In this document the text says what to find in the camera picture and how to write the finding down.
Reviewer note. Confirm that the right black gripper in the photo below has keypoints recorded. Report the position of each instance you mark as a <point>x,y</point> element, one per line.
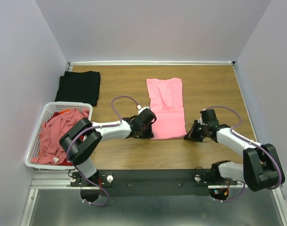
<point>191,135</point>

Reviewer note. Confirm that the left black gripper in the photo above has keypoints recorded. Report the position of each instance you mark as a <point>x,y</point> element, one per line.
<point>150,134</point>

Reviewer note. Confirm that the pink t shirt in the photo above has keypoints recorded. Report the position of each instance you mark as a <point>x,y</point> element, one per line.
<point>166,101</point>

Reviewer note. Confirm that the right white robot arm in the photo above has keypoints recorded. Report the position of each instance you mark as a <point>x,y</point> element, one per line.
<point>260,168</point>

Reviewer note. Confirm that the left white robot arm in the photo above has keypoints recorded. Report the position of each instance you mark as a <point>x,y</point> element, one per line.
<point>83,138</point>

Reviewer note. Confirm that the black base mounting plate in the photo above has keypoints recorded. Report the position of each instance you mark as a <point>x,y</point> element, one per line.
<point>164,182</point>

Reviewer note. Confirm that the folded black t shirt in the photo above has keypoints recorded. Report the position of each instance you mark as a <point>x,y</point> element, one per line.
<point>79,87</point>

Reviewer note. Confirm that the red t shirt in basket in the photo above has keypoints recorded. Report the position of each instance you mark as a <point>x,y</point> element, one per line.
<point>65,162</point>

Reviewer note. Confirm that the salmon t shirt in basket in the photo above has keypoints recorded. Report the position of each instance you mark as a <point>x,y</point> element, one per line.
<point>51,153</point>

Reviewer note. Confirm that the white plastic laundry basket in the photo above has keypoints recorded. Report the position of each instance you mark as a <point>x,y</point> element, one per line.
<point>46,114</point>

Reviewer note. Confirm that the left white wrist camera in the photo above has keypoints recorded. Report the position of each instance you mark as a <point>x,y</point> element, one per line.
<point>140,109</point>

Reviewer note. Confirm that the aluminium frame rail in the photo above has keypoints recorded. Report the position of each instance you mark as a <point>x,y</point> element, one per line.
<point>148,62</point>

